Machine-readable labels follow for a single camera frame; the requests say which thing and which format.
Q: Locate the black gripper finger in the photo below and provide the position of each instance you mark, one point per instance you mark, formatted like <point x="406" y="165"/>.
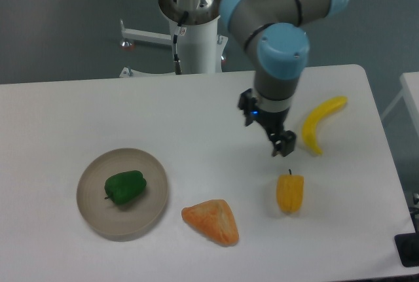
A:
<point x="283" y="143"/>
<point x="247" y="104"/>

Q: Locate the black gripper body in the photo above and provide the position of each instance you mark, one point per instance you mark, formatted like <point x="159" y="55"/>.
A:
<point x="272" y="122"/>

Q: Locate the green bell pepper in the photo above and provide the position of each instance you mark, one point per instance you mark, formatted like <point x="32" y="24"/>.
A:
<point x="123" y="187"/>

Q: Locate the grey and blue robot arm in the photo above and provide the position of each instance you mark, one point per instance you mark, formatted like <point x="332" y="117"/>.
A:
<point x="270" y="34"/>

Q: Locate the yellow bell pepper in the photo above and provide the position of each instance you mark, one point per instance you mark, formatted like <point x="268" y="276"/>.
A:
<point x="290" y="192"/>

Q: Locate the beige round plate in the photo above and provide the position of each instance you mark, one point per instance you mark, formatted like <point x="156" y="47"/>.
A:
<point x="130" y="220"/>

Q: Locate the yellow banana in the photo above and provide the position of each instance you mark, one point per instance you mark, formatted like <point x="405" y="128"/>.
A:
<point x="314" y="118"/>

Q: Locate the orange triangular bread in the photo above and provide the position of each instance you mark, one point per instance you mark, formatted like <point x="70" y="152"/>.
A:
<point x="213" y="219"/>

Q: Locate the white side table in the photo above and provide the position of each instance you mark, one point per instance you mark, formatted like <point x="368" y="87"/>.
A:
<point x="409" y="94"/>

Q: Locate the black device at table edge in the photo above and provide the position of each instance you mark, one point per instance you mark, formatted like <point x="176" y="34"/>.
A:
<point x="407" y="244"/>

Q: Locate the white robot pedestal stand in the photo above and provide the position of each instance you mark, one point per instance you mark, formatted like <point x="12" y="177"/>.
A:
<point x="197" y="47"/>

